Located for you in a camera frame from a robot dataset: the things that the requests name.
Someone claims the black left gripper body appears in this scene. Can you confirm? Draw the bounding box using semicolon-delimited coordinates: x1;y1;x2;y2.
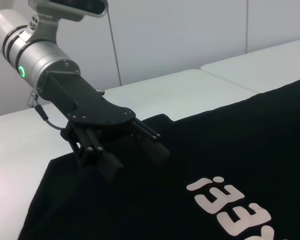
37;71;137;141

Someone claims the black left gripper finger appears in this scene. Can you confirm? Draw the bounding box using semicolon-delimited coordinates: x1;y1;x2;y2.
61;122;124;183
129;119;171;167

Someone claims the black shirt with white print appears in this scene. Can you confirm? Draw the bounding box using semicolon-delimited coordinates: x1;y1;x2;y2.
17;76;300;240

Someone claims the gripper cable with metal plug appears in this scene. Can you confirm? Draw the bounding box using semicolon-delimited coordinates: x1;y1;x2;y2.
26;90;69;132

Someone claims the silver camera mount bracket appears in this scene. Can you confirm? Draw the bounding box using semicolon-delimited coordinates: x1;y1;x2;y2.
21;13;63;42

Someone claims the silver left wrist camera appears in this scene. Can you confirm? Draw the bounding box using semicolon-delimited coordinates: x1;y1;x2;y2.
27;0;108;23

